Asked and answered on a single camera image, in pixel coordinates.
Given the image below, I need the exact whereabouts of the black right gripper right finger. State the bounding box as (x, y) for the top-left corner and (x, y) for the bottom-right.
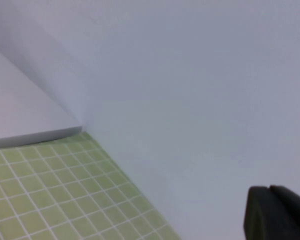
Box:
(269, 184), (300, 240)

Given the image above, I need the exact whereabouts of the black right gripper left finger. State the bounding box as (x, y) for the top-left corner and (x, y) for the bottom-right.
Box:
(243, 185), (278, 240)

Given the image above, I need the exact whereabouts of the green grid table mat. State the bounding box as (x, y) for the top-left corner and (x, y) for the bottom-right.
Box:
(0, 131), (184, 240)

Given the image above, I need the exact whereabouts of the white side board panel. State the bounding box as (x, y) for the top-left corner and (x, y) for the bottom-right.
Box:
(0, 43), (83, 150)

